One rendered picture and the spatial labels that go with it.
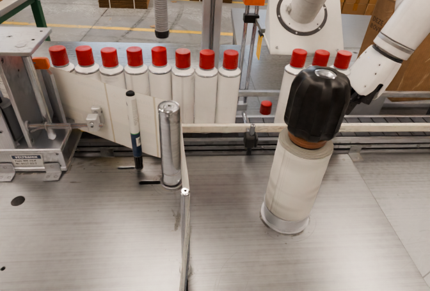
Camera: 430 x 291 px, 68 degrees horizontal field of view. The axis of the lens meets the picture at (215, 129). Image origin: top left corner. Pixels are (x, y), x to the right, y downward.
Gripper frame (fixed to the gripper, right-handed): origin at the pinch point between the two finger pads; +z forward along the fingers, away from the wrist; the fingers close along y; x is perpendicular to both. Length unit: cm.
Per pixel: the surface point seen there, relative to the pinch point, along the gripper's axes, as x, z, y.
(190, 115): -36.8, 14.7, 2.2
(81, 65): -63, 11, 1
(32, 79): -68, 10, 13
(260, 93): -21.0, 5.9, -3.4
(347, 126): 0.4, 3.1, 4.6
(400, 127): 13.9, -1.3, 4.6
